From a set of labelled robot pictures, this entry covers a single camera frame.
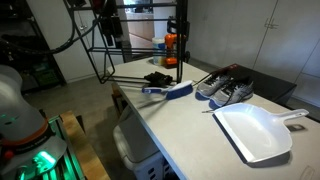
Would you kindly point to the green-lit robot base mount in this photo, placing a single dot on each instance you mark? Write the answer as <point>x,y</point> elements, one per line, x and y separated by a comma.
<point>63,156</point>

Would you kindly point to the white plastic dustpan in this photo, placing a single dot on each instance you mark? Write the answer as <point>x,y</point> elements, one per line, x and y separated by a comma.
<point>253,130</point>

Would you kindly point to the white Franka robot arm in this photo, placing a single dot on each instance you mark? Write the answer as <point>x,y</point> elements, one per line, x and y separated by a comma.
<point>16,110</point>

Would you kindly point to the black work gloves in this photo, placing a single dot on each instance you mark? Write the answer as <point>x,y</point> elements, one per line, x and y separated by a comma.
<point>158,78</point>

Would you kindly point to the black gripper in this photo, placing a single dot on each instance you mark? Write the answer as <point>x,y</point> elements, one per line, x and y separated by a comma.
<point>111,26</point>

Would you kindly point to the white wipes container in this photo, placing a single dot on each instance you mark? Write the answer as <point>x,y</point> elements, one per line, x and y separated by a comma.
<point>158,51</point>

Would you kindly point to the blue hand brush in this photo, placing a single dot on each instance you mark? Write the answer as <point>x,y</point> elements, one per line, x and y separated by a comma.
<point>180,90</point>

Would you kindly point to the black storage shelf unit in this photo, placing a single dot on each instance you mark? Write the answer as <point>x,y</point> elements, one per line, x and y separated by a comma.
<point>30,63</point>

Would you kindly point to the grey running sneaker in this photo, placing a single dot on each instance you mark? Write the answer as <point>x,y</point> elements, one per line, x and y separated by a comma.
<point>233,93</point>
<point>213,85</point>

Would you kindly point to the white laundry basket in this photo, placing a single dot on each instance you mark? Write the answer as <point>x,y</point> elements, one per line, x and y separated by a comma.
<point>133,140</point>

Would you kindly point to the brown wooden stool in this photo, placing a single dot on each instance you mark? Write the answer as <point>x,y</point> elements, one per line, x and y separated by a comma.
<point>117,98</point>

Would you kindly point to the wooden workbench top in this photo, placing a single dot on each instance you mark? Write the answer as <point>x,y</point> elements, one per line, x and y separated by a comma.
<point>83,146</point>

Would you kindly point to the white cabinet doors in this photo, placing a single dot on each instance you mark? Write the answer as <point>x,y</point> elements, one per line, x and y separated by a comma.
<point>250,36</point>

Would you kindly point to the thin dark metal rod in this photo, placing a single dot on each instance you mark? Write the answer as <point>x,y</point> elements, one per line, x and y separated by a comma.
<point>151,104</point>

